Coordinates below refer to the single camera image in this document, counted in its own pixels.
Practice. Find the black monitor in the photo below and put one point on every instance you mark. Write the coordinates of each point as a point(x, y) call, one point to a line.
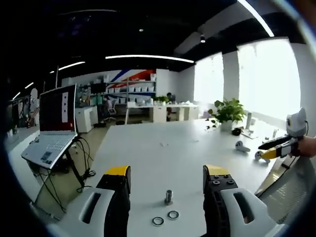
point(98, 87)

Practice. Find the white office desk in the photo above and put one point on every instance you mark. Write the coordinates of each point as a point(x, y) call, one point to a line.
point(158, 111)

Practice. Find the white cylindrical bottle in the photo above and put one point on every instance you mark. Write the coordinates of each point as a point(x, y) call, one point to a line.
point(248, 120)

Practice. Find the potted green plant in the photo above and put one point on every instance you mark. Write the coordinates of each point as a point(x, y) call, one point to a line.
point(228, 113)

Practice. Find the metal threaded stud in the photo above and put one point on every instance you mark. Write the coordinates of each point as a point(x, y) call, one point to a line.
point(169, 197)

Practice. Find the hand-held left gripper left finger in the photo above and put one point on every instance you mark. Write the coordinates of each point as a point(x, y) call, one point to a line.
point(98, 205)

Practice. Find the black laptop stand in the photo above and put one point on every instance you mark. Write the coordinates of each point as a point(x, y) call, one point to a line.
point(74, 163)

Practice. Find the metal washer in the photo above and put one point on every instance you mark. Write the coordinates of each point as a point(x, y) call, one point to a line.
point(173, 214)
point(157, 221)

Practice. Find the grey mesh office chair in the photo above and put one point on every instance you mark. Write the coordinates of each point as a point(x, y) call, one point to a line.
point(288, 187)

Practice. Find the white handheld controller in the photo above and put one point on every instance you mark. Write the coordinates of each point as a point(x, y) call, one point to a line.
point(241, 146)
point(261, 157)

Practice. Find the white open laptop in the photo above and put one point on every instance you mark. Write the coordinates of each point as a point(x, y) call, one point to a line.
point(55, 128)

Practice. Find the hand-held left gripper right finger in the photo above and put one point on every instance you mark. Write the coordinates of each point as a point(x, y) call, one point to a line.
point(229, 205)

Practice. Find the white cabinet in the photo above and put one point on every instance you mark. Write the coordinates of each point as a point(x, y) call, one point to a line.
point(85, 119)

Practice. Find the small black object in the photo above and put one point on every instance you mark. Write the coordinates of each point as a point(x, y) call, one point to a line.
point(236, 131)

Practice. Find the small green plants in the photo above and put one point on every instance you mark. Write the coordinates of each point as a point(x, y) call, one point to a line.
point(161, 99)

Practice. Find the person's right hand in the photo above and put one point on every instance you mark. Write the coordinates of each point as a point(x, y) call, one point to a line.
point(308, 146)

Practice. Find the white storage shelf with bins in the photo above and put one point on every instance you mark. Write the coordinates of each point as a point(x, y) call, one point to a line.
point(133, 90)

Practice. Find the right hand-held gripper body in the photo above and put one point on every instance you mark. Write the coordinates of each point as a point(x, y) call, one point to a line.
point(297, 123)

